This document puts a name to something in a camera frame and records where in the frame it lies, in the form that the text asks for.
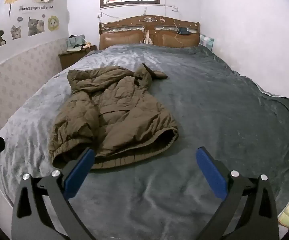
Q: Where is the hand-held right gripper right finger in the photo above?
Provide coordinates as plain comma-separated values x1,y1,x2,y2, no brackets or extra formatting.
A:
196,146,278,240

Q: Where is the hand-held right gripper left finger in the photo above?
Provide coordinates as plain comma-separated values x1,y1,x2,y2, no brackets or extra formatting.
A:
11,148,97,240

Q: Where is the olive brown padded jacket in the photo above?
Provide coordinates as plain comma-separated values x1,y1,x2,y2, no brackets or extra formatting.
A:
48,63,179,169

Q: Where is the pile of clothes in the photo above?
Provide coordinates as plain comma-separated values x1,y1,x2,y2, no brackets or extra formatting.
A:
66,34,91,53

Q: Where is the bed with grey blanket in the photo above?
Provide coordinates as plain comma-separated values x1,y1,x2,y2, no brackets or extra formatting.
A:
0,43,289,240

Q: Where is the wooden nightstand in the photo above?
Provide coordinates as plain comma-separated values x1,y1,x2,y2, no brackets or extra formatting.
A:
58,44,98,71

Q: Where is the checked pillow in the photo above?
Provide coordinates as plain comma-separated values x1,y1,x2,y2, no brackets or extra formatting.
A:
200,34,215,52

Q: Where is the wooden bed headboard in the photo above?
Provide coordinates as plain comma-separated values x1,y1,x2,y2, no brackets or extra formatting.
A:
99,15,201,50

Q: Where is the small kitten wall sticker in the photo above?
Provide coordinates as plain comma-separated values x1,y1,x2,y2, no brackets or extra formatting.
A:
11,25,22,40

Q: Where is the grey cats wall sticker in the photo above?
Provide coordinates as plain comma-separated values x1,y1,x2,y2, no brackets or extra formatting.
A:
27,17,45,37

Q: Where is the flower-framed cat wall sticker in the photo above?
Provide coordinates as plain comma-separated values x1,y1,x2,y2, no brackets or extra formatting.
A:
47,15,60,32

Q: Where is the orange cable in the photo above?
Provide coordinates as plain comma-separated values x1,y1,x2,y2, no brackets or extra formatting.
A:
173,19,184,48

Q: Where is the lettering wall sticker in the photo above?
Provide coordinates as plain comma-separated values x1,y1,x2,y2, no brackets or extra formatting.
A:
19,5,53,12

